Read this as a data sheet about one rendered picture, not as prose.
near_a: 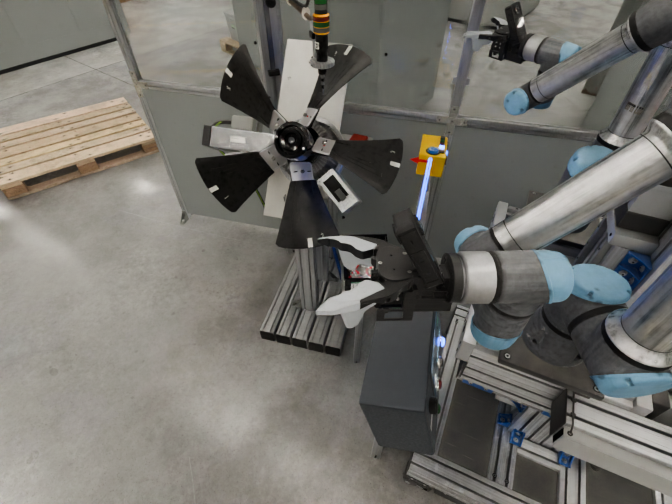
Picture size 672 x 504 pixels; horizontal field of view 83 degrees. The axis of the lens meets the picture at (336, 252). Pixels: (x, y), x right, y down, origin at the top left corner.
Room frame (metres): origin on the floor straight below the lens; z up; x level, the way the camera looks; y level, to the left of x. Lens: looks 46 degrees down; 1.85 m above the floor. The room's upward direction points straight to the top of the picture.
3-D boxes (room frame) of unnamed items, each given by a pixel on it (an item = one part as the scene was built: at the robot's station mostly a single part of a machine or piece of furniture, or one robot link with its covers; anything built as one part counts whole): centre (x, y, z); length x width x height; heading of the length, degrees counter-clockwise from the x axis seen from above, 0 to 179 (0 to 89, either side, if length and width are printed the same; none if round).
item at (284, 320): (1.36, 0.12, 0.04); 0.62 x 0.45 x 0.08; 166
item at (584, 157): (0.94, -0.74, 1.20); 0.13 x 0.12 x 0.14; 129
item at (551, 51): (1.23, -0.67, 1.43); 0.11 x 0.08 x 0.09; 39
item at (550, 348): (0.49, -0.53, 1.09); 0.15 x 0.15 x 0.10
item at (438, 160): (1.33, -0.38, 1.02); 0.16 x 0.10 x 0.11; 166
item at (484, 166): (1.83, -0.14, 0.50); 2.59 x 0.03 x 0.91; 76
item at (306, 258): (1.26, 0.14, 0.46); 0.09 x 0.05 x 0.91; 76
